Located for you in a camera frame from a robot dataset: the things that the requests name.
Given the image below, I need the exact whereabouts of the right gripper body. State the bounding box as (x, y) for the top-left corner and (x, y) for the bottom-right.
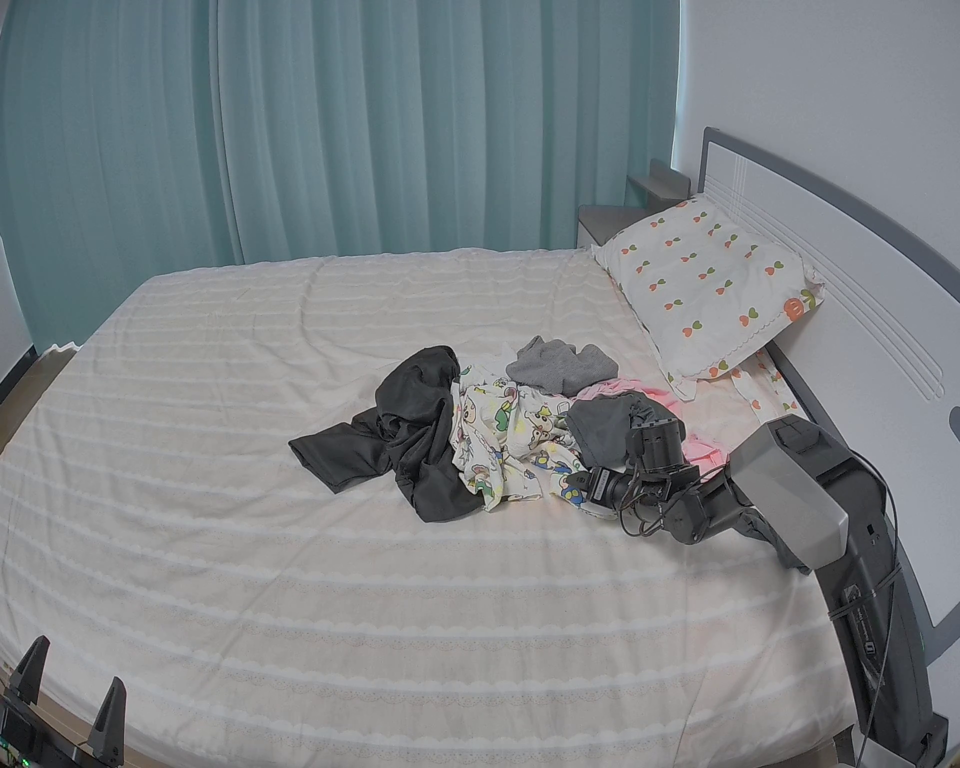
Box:
(564, 466), (639, 520)

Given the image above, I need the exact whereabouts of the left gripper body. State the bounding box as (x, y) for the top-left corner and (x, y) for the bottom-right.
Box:
(0, 697), (125, 768)

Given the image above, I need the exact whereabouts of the black garment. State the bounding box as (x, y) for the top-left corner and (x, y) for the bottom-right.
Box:
(288, 345), (486, 525)

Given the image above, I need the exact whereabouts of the black cable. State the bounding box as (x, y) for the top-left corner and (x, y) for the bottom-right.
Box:
(618, 465), (676, 540)
(855, 453), (902, 762)

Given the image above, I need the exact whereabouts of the grey bedside table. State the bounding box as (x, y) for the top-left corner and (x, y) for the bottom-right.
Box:
(576, 159), (695, 250)

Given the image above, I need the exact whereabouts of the pink garment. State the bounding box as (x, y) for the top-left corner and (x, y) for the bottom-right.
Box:
(573, 377), (730, 481)

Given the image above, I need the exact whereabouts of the bed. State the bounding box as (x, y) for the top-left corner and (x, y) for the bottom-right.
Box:
(0, 126), (960, 768)

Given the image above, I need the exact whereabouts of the white printed pyjama top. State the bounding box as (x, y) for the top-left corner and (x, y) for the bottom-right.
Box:
(448, 360), (601, 516)

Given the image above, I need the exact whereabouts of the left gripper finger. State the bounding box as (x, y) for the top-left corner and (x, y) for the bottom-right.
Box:
(7, 636), (51, 706)
(87, 677), (127, 757)

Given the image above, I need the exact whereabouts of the dark grey garment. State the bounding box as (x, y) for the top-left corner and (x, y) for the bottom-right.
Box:
(564, 393), (685, 471)

